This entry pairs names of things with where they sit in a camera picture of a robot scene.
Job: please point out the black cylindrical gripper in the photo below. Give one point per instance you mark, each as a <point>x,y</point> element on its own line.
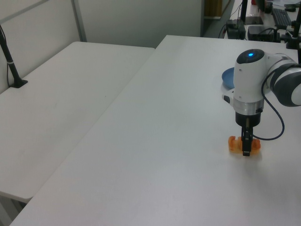
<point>248,110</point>

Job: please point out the orange twisted bread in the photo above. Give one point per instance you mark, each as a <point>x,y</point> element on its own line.
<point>234,144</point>

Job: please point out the blue round plate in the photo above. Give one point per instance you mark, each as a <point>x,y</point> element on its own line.
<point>228,78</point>

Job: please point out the black mini computer box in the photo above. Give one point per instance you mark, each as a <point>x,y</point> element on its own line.
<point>255,30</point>

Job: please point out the black flat tablet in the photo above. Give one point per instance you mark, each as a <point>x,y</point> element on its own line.
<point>254,20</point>

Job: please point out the black keyboard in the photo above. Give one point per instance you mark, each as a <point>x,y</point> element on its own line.
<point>281,17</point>

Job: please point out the black vertical monitor pole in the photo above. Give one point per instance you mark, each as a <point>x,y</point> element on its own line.
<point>244,10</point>

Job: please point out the dark cup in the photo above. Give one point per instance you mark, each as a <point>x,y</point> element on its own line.
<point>268,7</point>

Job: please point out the wooden cabinet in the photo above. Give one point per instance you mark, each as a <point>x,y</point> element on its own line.
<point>212,8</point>

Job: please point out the black computer mouse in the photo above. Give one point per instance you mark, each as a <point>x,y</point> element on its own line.
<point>290,9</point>

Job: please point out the black slanted stand pole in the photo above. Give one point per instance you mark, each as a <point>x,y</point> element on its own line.
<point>11,68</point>

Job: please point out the black clamp camera mount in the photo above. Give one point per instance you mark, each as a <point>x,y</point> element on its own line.
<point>293,40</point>

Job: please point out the grey metal partition post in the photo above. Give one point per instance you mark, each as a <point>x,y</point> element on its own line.
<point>80,21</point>

